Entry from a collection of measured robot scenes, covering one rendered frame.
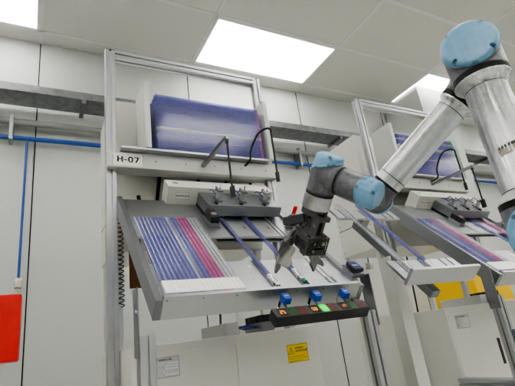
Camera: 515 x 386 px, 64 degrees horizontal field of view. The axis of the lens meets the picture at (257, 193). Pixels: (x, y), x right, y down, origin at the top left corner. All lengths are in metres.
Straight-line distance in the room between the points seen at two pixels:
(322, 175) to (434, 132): 0.30
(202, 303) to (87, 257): 2.04
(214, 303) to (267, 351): 0.46
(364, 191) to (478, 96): 0.31
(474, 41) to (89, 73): 3.17
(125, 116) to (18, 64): 1.81
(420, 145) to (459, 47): 0.25
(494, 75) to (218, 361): 1.15
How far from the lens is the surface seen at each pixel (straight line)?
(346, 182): 1.02
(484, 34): 1.04
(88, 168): 3.35
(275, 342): 1.60
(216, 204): 1.66
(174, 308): 1.15
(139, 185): 1.90
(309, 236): 1.10
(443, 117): 1.15
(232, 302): 1.21
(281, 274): 1.38
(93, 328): 3.07
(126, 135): 2.00
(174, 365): 1.45
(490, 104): 0.99
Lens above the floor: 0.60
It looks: 19 degrees up
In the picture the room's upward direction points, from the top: 8 degrees counter-clockwise
